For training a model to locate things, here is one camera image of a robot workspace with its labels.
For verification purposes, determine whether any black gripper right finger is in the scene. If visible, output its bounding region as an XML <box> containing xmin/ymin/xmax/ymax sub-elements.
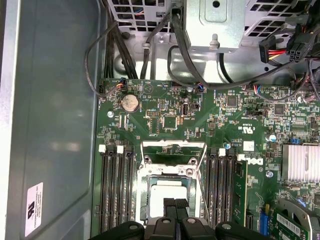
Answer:
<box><xmin>175</xmin><ymin>198</ymin><xmax>271</xmax><ymax>240</ymax></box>

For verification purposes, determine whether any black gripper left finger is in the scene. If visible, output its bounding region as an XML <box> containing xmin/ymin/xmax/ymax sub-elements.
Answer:
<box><xmin>91</xmin><ymin>197</ymin><xmax>177</xmax><ymax>240</ymax></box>

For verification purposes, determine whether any silver green CPU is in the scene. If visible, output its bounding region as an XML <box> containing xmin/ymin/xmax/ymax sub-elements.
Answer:
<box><xmin>146</xmin><ymin>175</ymin><xmax>192</xmax><ymax>220</ymax></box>

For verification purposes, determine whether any metal socket cover frame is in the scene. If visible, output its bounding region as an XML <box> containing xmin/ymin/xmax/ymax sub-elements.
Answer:
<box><xmin>139</xmin><ymin>138</ymin><xmax>209</xmax><ymax>173</ymax></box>

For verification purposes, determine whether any RAM slot with white clips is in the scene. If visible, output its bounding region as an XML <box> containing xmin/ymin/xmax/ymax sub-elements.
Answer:
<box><xmin>217</xmin><ymin>147</ymin><xmax>228</xmax><ymax>223</ymax></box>
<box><xmin>98</xmin><ymin>144</ymin><xmax>111</xmax><ymax>233</ymax></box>
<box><xmin>116</xmin><ymin>144</ymin><xmax>127</xmax><ymax>226</ymax></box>

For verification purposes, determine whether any RAM slot with black clips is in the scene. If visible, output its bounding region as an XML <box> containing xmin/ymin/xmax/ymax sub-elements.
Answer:
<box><xmin>109</xmin><ymin>146</ymin><xmax>118</xmax><ymax>233</ymax></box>
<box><xmin>226</xmin><ymin>147</ymin><xmax>236</xmax><ymax>222</ymax></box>
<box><xmin>208</xmin><ymin>147</ymin><xmax>218</xmax><ymax>226</ymax></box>
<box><xmin>125</xmin><ymin>146</ymin><xmax>137</xmax><ymax>223</ymax></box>

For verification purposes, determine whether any CPU socket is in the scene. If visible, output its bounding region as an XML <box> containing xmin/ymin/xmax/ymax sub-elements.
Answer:
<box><xmin>136</xmin><ymin>154</ymin><xmax>205</xmax><ymax>226</ymax></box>

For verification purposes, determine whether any green RAM stick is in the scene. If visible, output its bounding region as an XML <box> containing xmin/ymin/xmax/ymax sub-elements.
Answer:
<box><xmin>233</xmin><ymin>159</ymin><xmax>248</xmax><ymax>226</ymax></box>

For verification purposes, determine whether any black green graphics card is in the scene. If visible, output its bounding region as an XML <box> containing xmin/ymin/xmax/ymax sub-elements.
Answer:
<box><xmin>271</xmin><ymin>197</ymin><xmax>320</xmax><ymax>240</ymax></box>

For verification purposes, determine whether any green motherboard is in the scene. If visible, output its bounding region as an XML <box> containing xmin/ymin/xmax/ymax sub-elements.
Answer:
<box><xmin>91</xmin><ymin>77</ymin><xmax>320</xmax><ymax>240</ymax></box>

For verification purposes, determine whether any silver finned chipset heat sink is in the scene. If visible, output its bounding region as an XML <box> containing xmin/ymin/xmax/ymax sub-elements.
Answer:
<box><xmin>281</xmin><ymin>144</ymin><xmax>320</xmax><ymax>183</ymax></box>

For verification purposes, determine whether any silver coin cell battery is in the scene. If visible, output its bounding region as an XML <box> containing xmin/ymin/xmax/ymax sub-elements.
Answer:
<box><xmin>121</xmin><ymin>93</ymin><xmax>140</xmax><ymax>113</ymax></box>

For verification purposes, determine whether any white warning sticker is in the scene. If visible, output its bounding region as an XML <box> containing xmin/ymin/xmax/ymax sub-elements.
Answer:
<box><xmin>24</xmin><ymin>181</ymin><xmax>44</xmax><ymax>238</ymax></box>

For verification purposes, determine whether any black open PC case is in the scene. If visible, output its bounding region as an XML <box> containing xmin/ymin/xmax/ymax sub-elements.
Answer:
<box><xmin>0</xmin><ymin>0</ymin><xmax>320</xmax><ymax>240</ymax></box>

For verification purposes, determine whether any silver metal drive cage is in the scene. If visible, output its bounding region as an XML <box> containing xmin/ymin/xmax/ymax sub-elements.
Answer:
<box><xmin>109</xmin><ymin>0</ymin><xmax>311</xmax><ymax>54</ymax></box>

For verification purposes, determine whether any black eight pin connector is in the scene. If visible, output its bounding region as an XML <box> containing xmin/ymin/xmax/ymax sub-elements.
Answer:
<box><xmin>286</xmin><ymin>31</ymin><xmax>317</xmax><ymax>64</ymax></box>

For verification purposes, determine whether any wire locking lever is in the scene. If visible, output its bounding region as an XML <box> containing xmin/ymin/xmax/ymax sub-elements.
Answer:
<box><xmin>196</xmin><ymin>169</ymin><xmax>214</xmax><ymax>226</ymax></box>

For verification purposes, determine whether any thin grey cable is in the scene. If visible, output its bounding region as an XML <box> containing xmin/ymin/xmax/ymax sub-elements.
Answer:
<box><xmin>84</xmin><ymin>21</ymin><xmax>120</xmax><ymax>97</ymax></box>

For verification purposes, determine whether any thick black cable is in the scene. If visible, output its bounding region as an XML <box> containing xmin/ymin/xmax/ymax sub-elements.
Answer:
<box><xmin>171</xmin><ymin>7</ymin><xmax>236</xmax><ymax>85</ymax></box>

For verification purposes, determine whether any narrow black wire connector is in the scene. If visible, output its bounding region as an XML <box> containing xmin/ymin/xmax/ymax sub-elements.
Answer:
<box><xmin>258</xmin><ymin>39</ymin><xmax>271</xmax><ymax>64</ymax></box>

